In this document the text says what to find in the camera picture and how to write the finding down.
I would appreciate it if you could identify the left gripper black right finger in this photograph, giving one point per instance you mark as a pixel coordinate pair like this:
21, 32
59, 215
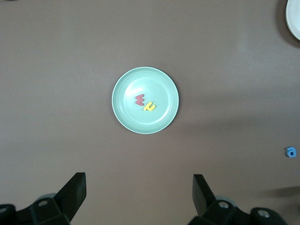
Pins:
202, 197

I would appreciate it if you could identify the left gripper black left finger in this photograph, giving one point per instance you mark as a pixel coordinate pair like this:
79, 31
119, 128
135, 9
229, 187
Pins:
72, 194

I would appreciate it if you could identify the blue foam letter a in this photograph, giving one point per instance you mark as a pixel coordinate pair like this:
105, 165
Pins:
294, 153

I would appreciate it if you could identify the yellow foam letter h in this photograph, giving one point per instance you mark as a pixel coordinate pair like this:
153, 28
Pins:
151, 108

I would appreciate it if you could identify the red foam letter m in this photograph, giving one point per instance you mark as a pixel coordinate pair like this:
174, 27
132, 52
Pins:
139, 100

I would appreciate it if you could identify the green plate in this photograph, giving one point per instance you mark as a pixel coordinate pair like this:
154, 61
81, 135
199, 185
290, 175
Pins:
154, 89

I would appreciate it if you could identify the beige plate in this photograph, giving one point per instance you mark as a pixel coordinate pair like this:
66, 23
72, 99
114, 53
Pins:
294, 18

